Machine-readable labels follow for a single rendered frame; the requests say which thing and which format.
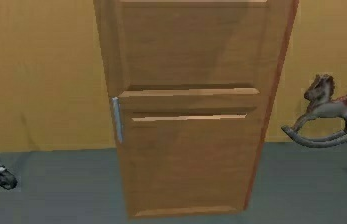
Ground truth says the brown wooden room door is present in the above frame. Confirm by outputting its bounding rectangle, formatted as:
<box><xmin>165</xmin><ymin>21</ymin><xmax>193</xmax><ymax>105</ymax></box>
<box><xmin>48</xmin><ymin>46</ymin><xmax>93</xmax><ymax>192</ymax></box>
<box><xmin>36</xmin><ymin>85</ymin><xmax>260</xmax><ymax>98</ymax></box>
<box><xmin>92</xmin><ymin>0</ymin><xmax>300</xmax><ymax>220</ymax></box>

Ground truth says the grey rocking horse toy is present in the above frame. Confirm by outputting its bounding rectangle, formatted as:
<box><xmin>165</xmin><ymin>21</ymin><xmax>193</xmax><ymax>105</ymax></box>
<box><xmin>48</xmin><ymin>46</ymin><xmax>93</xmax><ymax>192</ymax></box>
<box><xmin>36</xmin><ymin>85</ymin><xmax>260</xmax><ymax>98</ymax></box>
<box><xmin>281</xmin><ymin>73</ymin><xmax>347</xmax><ymax>149</ymax></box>

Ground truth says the silver door handle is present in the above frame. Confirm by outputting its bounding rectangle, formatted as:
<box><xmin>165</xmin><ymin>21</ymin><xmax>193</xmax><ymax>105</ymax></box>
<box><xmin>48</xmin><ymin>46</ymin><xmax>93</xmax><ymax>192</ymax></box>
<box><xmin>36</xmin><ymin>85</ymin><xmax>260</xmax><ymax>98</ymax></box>
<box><xmin>111</xmin><ymin>96</ymin><xmax>124</xmax><ymax>144</ymax></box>

